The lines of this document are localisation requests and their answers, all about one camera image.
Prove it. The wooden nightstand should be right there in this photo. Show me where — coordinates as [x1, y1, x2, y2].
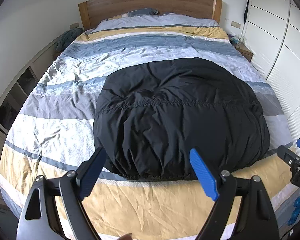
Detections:
[234, 43, 254, 62]

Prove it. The white open shelf unit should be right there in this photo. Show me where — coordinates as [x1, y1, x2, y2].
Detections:
[0, 39, 57, 209]

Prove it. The blue gloved right hand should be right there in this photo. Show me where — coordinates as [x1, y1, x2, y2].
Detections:
[287, 196, 300, 226]

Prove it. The white wardrobe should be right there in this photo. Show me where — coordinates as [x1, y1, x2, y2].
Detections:
[243, 0, 300, 143]

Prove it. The clutter on nightstand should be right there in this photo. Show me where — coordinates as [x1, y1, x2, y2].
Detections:
[228, 33, 246, 44]

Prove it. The teal blanket pile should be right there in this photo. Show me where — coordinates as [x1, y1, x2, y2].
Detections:
[56, 28, 83, 53]

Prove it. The grey blue pillow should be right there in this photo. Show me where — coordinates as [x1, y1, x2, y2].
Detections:
[107, 8, 160, 20]

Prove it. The wooden headboard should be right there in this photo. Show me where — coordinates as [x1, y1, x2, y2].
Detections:
[78, 0, 223, 30]

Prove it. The black puffer jacket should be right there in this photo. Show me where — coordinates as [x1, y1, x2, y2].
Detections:
[93, 58, 270, 181]

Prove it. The beige wall switch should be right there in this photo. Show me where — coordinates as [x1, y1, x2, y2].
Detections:
[231, 21, 241, 29]
[69, 22, 79, 29]

